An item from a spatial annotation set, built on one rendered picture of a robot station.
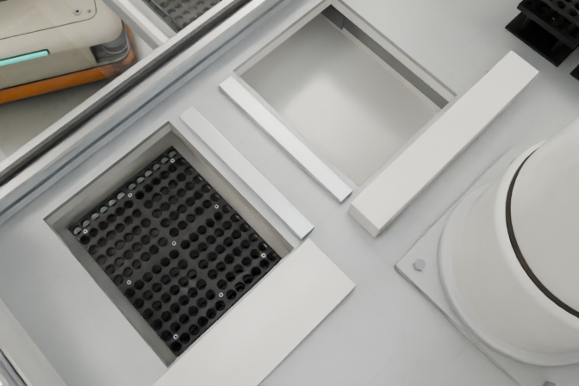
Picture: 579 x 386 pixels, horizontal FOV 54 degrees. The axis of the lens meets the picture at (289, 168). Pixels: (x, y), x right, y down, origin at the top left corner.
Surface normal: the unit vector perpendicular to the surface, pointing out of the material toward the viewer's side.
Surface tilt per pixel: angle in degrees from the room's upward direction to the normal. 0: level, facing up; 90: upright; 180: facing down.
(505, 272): 90
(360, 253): 0
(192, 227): 0
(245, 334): 0
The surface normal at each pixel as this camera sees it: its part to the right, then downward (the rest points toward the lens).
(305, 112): 0.02, -0.39
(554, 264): -0.80, 0.43
